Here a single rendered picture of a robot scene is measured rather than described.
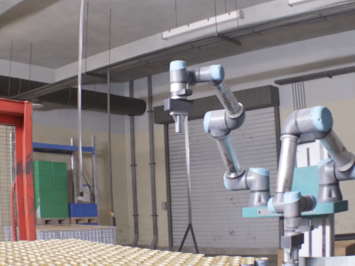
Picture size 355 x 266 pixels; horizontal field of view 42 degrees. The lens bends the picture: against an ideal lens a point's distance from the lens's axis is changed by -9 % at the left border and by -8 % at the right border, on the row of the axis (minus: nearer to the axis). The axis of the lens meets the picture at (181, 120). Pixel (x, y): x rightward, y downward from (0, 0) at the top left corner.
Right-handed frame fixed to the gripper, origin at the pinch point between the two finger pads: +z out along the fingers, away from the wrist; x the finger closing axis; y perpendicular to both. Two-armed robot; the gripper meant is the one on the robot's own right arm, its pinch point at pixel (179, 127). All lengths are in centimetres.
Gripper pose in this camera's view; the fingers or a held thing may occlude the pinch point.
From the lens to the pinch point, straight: 232.1
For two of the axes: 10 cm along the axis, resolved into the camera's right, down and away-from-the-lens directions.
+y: -5.0, 1.2, 8.6
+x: -8.7, -0.4, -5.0
